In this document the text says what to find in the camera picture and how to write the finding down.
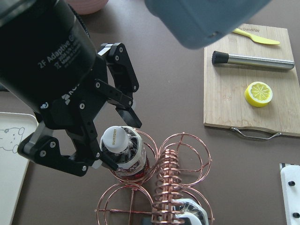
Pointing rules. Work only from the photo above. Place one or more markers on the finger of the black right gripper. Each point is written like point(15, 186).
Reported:
point(71, 153)
point(125, 82)

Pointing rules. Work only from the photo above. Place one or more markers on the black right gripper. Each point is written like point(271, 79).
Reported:
point(48, 61)

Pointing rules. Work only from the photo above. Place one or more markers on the tea bottle white cap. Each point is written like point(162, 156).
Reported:
point(191, 212)
point(125, 147)

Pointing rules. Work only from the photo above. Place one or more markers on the copper wire bottle basket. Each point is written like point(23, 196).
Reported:
point(166, 182)

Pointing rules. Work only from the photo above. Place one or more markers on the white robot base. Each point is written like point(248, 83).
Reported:
point(290, 180)

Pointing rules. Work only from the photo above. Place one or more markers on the cream rabbit tray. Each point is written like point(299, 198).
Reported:
point(14, 128)

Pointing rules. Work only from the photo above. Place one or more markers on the pink bowl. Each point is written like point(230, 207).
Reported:
point(86, 7)

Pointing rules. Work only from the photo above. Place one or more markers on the steel muddler black tip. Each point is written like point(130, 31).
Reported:
point(262, 62)

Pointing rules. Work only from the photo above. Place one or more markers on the bamboo cutting board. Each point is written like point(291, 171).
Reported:
point(224, 104)

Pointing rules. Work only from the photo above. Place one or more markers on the half lemon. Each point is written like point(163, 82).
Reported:
point(258, 94)

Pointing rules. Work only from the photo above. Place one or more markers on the yellow plastic knife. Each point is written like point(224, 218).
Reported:
point(255, 38)

